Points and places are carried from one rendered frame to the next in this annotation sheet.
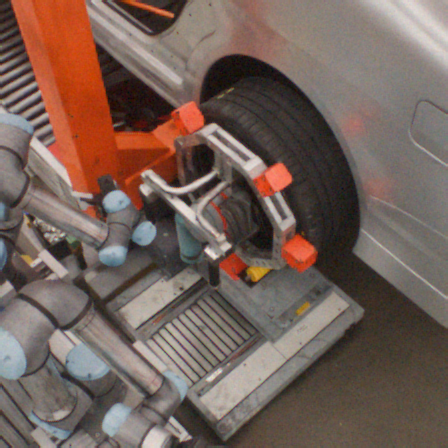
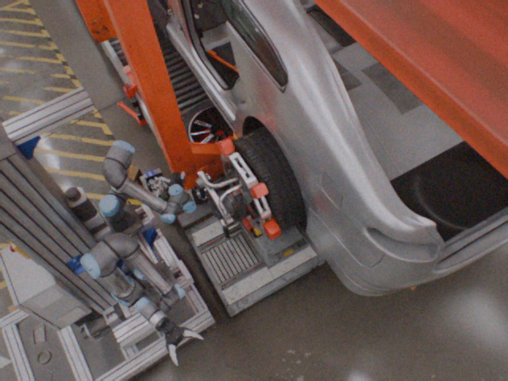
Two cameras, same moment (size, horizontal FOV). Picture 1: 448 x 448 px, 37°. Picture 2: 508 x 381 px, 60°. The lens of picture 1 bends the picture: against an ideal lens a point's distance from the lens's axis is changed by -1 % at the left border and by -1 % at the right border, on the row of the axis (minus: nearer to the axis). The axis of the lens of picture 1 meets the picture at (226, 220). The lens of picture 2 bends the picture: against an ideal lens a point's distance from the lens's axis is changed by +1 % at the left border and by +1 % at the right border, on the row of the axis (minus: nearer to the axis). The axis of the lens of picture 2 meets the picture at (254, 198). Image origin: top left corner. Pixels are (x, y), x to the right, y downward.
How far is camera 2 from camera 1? 0.71 m
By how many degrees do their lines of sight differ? 10
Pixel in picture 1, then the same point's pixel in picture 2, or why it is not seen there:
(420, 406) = (344, 321)
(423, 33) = (325, 138)
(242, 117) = (250, 153)
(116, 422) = (140, 305)
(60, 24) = (156, 94)
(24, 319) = (102, 252)
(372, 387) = (319, 304)
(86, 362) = not seen: hidden behind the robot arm
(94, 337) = (138, 263)
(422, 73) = (323, 159)
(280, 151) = (266, 175)
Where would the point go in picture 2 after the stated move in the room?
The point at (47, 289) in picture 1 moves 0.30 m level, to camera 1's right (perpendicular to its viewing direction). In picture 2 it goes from (117, 239) to (180, 248)
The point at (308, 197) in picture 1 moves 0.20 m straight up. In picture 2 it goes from (278, 202) to (277, 182)
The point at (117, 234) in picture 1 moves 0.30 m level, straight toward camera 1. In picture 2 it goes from (171, 208) to (171, 257)
